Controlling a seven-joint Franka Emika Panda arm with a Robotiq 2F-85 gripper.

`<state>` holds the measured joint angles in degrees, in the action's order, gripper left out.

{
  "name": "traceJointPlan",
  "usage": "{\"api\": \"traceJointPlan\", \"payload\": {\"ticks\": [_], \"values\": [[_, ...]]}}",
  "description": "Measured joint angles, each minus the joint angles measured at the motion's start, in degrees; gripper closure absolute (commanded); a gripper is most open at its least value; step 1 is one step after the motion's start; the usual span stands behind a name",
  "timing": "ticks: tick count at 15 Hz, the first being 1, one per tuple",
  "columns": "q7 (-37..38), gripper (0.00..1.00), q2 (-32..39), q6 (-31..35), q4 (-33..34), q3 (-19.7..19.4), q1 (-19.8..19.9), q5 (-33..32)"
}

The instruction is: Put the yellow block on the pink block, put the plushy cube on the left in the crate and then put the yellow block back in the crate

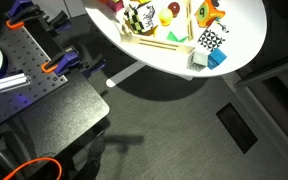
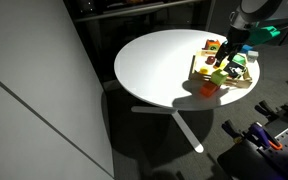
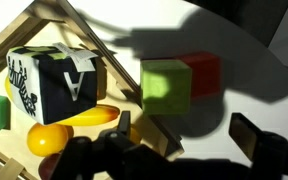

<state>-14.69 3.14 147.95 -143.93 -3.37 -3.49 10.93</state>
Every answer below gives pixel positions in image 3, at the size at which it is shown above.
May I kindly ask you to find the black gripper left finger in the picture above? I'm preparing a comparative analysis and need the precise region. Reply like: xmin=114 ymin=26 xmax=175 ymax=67
xmin=117 ymin=110 xmax=132 ymax=136

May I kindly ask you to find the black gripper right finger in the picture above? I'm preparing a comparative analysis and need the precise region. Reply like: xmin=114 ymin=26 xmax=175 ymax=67
xmin=228 ymin=112 xmax=264 ymax=165

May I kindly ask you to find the yellow-green block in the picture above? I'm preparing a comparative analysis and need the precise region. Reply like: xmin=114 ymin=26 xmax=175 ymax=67
xmin=140 ymin=58 xmax=194 ymax=116

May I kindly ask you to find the black zebra letter plush cube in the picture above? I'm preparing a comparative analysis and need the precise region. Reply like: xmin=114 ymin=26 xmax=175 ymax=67
xmin=5 ymin=41 xmax=100 ymax=126

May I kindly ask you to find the orange block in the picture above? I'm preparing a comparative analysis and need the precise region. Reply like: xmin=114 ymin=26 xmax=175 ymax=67
xmin=178 ymin=51 xmax=223 ymax=100

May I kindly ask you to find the yellow toy banana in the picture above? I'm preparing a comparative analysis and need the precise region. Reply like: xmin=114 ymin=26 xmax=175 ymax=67
xmin=4 ymin=74 xmax=121 ymax=127

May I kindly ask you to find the wooden slatted tray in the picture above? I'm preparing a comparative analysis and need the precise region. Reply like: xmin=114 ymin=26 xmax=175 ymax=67
xmin=0 ymin=0 xmax=186 ymax=180

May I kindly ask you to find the toy orange fruit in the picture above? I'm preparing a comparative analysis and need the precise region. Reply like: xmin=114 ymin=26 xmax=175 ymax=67
xmin=26 ymin=122 xmax=70 ymax=158

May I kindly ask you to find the dark red toy plum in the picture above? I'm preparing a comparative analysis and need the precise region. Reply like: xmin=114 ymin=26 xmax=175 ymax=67
xmin=37 ymin=152 xmax=64 ymax=180

